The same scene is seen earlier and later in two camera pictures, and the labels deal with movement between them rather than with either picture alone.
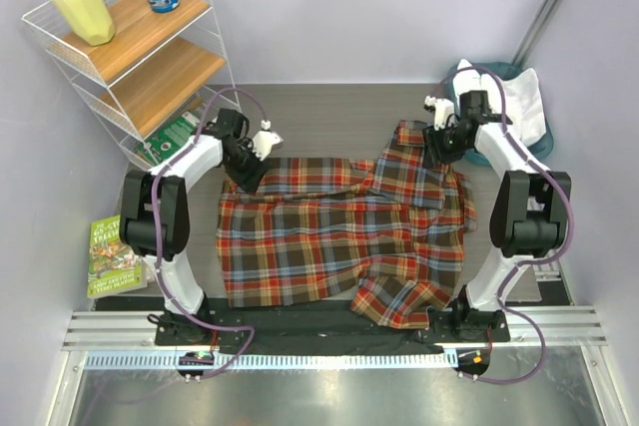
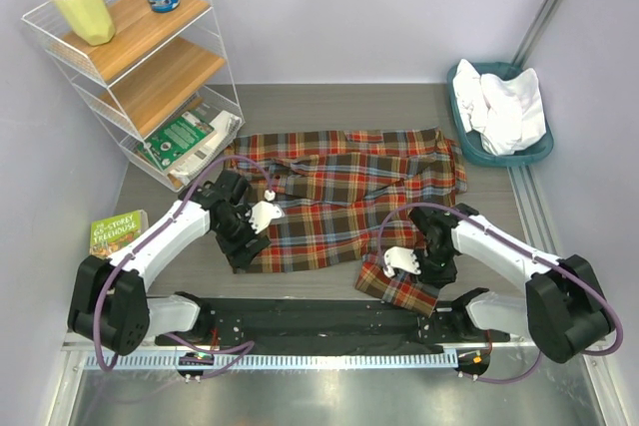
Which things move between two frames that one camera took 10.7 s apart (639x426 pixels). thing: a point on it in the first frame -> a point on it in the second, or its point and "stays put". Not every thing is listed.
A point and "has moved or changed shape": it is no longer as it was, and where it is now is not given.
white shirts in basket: x=516 y=101 stays put
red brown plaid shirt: x=389 y=233 has moved or changed shape
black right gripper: x=432 y=154 -> x=436 y=279
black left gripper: x=251 y=180 -> x=238 y=254
